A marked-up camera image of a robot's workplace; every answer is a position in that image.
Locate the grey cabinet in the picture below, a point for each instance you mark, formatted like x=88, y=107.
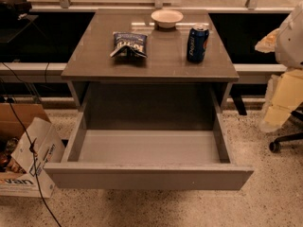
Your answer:
x=166, y=50

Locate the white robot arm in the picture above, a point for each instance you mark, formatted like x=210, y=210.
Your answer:
x=289, y=40

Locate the black bag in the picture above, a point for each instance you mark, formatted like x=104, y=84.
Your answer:
x=14, y=8

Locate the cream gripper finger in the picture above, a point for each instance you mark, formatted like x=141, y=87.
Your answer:
x=267, y=44
x=284, y=94

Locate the white bowl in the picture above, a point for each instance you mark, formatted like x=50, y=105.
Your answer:
x=167, y=18

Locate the blue chip bag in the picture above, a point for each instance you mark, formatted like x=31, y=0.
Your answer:
x=127, y=44

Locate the cardboard box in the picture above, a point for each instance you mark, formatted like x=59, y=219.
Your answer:
x=28, y=142

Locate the grey open top drawer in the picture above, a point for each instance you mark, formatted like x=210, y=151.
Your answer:
x=187, y=155

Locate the blue pepsi can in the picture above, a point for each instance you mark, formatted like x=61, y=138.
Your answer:
x=197, y=41

